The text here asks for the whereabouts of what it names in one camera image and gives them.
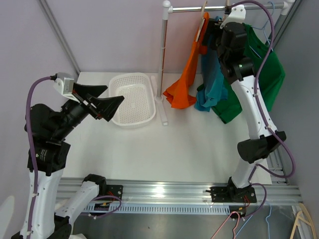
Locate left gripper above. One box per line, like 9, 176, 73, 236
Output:
53, 81, 124, 139

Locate teal blue t shirt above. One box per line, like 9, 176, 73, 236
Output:
194, 16, 228, 113

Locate light blue wire hanger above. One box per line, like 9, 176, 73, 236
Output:
250, 1, 275, 58

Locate orange t shirt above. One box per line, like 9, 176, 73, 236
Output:
163, 12, 210, 109

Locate green t shirt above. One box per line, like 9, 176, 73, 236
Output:
212, 24, 286, 124

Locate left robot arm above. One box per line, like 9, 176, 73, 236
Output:
14, 84, 124, 239

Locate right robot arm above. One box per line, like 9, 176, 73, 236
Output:
203, 19, 286, 203

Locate beige wooden hanger on floor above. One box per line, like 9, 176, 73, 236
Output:
290, 203, 317, 239

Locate white perforated plastic basket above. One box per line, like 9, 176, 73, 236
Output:
108, 73, 156, 129

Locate silver clothes rack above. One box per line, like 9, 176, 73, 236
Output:
150, 0, 296, 126

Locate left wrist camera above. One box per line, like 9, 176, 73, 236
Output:
54, 72, 78, 102

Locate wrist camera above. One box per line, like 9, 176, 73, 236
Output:
220, 4, 246, 29
54, 72, 78, 102

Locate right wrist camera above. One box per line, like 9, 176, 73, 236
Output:
220, 4, 246, 29

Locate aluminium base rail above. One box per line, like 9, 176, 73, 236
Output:
56, 177, 304, 215

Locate pink wire hanger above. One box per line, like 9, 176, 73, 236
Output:
210, 211, 240, 239

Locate blue wire hanger on floor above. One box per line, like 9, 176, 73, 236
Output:
235, 202, 272, 239

